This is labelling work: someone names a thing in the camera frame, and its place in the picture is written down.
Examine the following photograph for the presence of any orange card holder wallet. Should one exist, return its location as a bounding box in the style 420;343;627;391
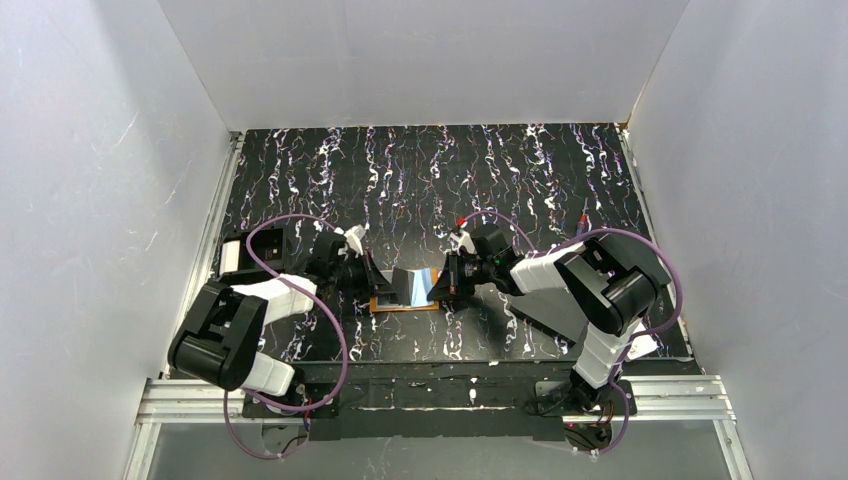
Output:
369;268;440;314

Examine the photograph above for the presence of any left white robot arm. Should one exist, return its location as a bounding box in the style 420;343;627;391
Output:
167;225;392;397

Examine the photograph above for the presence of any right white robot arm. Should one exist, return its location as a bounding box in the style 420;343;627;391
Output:
427;224;679;408

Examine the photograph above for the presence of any black flat slab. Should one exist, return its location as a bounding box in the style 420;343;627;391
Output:
508;289;588;342

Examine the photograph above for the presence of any blue red screwdriver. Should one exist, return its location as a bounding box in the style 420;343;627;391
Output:
575;198;588;236

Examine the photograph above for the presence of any white block in box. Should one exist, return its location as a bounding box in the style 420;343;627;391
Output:
218;240;241;275

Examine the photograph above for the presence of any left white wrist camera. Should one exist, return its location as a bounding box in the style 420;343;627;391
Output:
343;225;366;256

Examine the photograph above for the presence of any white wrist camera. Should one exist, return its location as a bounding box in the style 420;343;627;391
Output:
343;225;366;256
449;217;476;255

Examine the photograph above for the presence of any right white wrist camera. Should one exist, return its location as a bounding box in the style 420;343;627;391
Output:
449;217;476;255

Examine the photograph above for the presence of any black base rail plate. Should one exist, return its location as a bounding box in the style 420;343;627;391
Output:
231;360;637;443

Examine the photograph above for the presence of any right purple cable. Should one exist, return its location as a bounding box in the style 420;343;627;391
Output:
457;210;684;458

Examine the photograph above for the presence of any purple cable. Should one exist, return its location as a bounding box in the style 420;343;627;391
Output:
457;210;684;458
223;213;350;462

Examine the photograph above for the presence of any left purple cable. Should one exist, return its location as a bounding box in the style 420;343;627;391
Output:
223;213;350;462

